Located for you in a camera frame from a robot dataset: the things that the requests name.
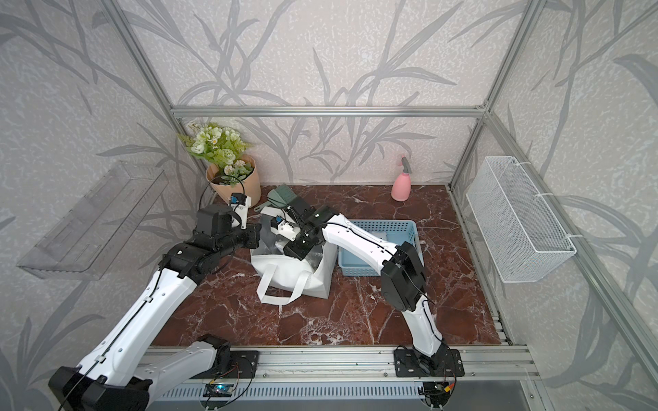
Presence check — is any aluminium frame crossbar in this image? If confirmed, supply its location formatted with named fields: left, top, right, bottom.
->
left=171, top=105, right=484, bottom=118

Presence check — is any white wire mesh basket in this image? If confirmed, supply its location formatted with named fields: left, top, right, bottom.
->
left=466, top=156, right=577, bottom=284

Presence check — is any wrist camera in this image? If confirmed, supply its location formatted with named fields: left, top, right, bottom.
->
left=229, top=193, right=251, bottom=229
left=271, top=217, right=300, bottom=241

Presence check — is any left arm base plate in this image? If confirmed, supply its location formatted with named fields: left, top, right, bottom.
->
left=199, top=350, right=260, bottom=379

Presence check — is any right circuit board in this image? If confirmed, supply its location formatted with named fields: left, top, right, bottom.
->
left=419, top=382, right=455, bottom=408

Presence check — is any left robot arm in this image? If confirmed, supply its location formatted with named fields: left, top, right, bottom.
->
left=48, top=204, right=260, bottom=410

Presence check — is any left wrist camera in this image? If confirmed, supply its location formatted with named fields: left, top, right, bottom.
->
left=229, top=193, right=251, bottom=229

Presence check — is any blue plastic basket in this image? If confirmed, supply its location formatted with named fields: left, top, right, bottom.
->
left=338, top=219, right=425, bottom=277

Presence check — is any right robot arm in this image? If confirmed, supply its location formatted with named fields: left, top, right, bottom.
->
left=283, top=197, right=447, bottom=361

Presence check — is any pink spray bottle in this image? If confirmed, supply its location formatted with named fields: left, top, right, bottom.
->
left=391, top=156, right=412, bottom=202

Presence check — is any green hand brush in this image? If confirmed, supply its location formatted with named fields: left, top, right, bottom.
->
left=254, top=184, right=297, bottom=212

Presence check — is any green white artificial plant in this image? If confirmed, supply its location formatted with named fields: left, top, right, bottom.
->
left=178, top=123, right=255, bottom=186

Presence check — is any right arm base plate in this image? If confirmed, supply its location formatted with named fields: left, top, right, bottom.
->
left=393, top=345, right=465, bottom=378

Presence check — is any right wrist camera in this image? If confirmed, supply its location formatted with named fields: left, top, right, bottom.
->
left=271, top=217, right=300, bottom=241

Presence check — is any left green circuit board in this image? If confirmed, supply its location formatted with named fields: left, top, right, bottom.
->
left=203, top=382, right=236, bottom=398

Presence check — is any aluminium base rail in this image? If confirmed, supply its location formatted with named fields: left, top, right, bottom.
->
left=138, top=345, right=541, bottom=384

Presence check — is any peach flower pot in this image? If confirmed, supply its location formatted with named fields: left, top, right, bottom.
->
left=206, top=154, right=261, bottom=207

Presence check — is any clear plastic wall shelf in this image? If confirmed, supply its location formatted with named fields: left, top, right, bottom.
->
left=17, top=161, right=169, bottom=281

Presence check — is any white insulated delivery bag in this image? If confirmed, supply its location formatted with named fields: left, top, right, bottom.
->
left=250, top=207, right=338, bottom=306

